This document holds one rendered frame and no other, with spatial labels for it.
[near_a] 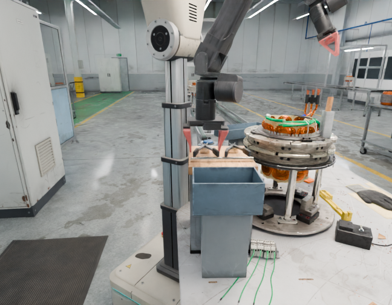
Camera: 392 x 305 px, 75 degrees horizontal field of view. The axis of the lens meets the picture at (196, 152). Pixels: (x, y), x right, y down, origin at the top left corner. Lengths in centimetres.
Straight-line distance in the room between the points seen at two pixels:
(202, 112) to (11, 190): 237
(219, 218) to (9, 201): 245
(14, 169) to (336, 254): 249
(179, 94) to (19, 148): 183
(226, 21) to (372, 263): 78
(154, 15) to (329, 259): 103
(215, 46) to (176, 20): 41
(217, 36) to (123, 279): 128
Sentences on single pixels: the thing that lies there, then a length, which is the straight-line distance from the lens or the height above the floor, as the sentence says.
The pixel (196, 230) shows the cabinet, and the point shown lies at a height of 86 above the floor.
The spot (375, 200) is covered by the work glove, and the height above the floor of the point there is 80.
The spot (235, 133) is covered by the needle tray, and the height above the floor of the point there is 105.
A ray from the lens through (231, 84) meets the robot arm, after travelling 66.
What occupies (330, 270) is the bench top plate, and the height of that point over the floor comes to 78.
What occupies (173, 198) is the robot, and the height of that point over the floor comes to 71.
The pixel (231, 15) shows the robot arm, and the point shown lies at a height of 144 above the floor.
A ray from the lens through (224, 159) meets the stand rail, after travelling 73.
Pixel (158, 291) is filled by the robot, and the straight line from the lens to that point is 146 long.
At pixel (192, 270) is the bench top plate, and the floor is 78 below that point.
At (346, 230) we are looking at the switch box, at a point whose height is 83.
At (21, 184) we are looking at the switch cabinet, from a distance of 278.
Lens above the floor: 131
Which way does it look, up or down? 18 degrees down
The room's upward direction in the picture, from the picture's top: straight up
